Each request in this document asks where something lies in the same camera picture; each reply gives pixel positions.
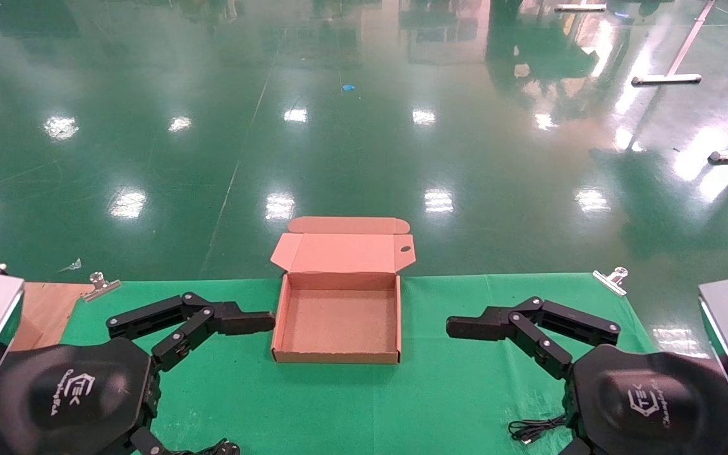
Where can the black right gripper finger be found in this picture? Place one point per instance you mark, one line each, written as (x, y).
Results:
(577, 448)
(497, 325)

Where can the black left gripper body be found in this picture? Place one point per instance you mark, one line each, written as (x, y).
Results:
(73, 398)

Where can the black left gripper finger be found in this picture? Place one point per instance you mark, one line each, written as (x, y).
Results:
(146, 443)
(225, 319)

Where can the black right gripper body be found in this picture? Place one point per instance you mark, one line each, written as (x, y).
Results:
(648, 404)

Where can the open brown cardboard box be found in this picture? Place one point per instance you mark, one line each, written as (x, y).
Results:
(339, 322)

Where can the green table cloth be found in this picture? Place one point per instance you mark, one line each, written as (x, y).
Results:
(452, 385)

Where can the metal binder clip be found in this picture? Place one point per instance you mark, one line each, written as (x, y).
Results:
(100, 285)
(612, 281)

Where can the clear plastic floor scrap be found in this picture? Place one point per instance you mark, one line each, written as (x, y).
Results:
(72, 266)

